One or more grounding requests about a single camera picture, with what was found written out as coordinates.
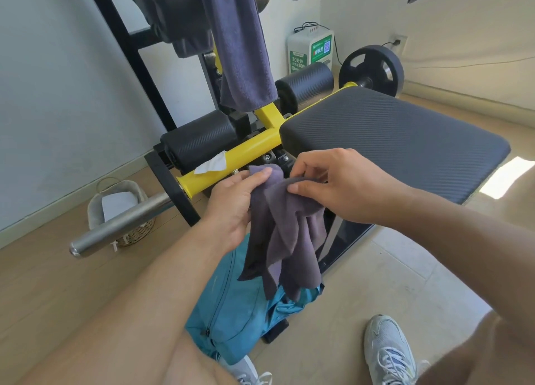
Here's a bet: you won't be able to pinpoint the person's left hand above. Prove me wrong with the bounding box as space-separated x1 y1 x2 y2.
200 167 274 252

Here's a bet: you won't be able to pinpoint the person's right hand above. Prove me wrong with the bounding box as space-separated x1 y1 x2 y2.
286 148 420 226

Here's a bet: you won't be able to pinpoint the grey cleaning cloth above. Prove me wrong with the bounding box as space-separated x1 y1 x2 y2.
237 164 329 303

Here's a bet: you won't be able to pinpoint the person's right forearm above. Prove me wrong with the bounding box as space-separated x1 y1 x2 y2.
399 187 535 350

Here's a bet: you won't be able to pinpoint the person's left forearm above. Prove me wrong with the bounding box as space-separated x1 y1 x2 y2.
19 224 235 385

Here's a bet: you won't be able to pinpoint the white tissue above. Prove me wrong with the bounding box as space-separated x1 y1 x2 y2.
194 150 229 176

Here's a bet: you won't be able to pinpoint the black machine end plate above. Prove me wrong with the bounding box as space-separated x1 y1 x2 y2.
144 144 202 227

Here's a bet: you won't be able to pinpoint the black padded bench seat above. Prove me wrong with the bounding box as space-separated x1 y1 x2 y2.
279 87 512 206

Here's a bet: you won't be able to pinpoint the teal bag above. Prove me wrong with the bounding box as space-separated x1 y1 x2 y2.
185 232 323 367

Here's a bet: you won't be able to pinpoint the blue-grey hanging towel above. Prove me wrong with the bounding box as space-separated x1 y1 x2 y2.
196 0 279 113

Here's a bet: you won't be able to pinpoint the black weight plate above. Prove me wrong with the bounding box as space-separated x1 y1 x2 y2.
338 45 405 98

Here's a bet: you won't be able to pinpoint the white bag in basket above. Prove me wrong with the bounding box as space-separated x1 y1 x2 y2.
101 191 139 223

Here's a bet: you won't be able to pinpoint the steel bar sleeve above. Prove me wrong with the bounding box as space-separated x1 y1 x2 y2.
69 192 176 259

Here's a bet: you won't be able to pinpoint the white green charging station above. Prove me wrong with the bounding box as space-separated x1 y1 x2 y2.
287 27 335 74

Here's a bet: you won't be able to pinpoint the woven waste basket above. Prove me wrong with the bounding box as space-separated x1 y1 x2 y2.
86 179 156 248

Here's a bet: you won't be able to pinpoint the person's right white shoe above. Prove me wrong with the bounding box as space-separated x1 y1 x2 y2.
363 314 431 385

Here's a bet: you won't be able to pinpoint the person's white shoe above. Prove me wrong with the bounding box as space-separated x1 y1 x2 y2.
363 314 431 385
219 355 273 385

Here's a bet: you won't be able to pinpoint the person's left leg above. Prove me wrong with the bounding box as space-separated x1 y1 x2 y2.
157 330 240 385

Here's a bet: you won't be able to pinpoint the person's leg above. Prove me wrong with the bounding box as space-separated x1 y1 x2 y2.
157 330 240 385
418 310 535 385

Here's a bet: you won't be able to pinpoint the person's left white shoe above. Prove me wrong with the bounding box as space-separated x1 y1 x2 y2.
219 355 273 385

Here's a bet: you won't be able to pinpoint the person's right leg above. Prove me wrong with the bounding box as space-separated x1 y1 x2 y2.
418 310 535 385

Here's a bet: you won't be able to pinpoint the yellow machine frame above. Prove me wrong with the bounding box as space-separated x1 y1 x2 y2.
176 42 360 200

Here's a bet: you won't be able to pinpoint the black cables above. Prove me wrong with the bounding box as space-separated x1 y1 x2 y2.
293 21 331 35

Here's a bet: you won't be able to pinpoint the white wall socket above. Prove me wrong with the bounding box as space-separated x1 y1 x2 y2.
390 33 409 56

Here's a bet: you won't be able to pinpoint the black rack frame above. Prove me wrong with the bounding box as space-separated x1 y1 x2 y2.
83 0 178 133

